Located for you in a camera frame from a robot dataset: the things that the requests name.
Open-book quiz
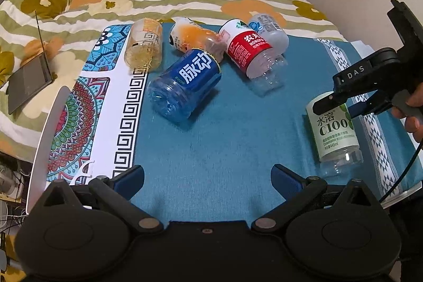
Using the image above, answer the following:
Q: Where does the green white label cup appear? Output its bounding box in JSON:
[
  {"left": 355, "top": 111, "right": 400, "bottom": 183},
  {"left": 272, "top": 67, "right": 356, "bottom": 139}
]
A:
[{"left": 306, "top": 92, "right": 363, "bottom": 178}]

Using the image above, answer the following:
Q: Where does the red label plastic cup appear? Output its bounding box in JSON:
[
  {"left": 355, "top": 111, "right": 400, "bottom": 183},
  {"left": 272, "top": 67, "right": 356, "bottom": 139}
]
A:
[{"left": 219, "top": 19, "right": 286, "bottom": 95}]

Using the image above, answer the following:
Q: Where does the grey label plastic cup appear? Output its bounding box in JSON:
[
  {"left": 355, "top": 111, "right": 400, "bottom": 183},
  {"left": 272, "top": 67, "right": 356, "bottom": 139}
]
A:
[{"left": 248, "top": 13, "right": 289, "bottom": 54}]

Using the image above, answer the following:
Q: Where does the blue label plastic cup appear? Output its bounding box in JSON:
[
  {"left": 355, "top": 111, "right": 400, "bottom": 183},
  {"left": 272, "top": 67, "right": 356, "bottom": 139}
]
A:
[{"left": 148, "top": 48, "right": 222, "bottom": 123}]

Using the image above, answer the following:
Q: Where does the orange label plastic cup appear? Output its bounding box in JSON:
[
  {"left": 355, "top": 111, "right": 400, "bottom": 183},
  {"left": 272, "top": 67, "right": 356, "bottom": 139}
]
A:
[{"left": 169, "top": 17, "right": 226, "bottom": 63}]

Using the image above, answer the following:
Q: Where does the person's right hand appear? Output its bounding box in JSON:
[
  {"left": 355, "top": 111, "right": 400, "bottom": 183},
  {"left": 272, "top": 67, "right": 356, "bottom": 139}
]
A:
[{"left": 392, "top": 83, "right": 423, "bottom": 142}]

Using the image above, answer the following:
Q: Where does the blue patterned cloth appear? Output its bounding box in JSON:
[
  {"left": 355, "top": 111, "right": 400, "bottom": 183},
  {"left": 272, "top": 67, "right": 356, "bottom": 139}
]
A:
[{"left": 130, "top": 22, "right": 423, "bottom": 226}]

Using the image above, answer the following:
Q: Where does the grey laptop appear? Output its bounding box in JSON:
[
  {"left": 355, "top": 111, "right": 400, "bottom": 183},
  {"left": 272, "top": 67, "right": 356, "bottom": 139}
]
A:
[{"left": 6, "top": 13, "right": 53, "bottom": 115}]

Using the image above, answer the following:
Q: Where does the floral striped duvet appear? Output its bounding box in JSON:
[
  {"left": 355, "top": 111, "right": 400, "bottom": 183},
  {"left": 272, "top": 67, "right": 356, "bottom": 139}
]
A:
[{"left": 1, "top": 0, "right": 343, "bottom": 162}]

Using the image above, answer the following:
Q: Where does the black cable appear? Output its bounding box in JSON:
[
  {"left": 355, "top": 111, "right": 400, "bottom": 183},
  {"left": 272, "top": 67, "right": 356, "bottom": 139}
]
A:
[{"left": 378, "top": 139, "right": 423, "bottom": 205}]

